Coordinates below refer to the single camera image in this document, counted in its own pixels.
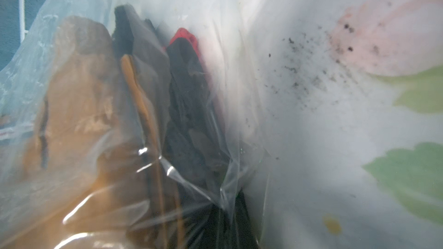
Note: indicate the brown garment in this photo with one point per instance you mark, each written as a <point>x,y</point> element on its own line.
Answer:
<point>92,176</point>

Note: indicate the clear plastic vacuum bag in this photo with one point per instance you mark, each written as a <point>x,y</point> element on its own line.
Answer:
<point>332,110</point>

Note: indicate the red folded garment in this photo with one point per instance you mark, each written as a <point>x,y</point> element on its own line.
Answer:
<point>183,33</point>

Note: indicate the black garment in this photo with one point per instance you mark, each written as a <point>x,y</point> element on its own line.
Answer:
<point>193,203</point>

